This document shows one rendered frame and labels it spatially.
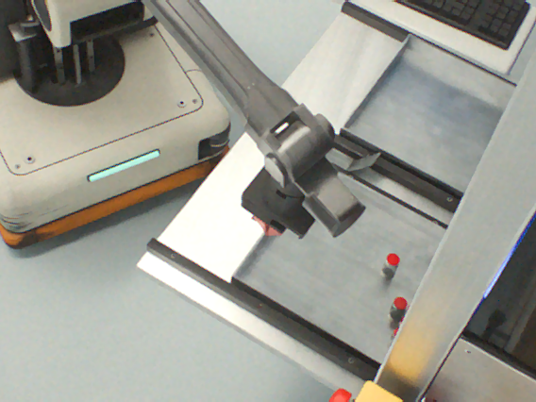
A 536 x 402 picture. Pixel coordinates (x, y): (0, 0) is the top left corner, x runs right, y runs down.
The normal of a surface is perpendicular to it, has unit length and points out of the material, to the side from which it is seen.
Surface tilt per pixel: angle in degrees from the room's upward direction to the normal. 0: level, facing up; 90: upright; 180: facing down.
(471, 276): 90
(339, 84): 0
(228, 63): 24
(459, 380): 90
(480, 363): 90
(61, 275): 0
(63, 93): 0
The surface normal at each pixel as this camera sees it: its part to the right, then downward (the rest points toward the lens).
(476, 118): 0.10, -0.54
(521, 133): -0.51, 0.69
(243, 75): 0.11, -0.15
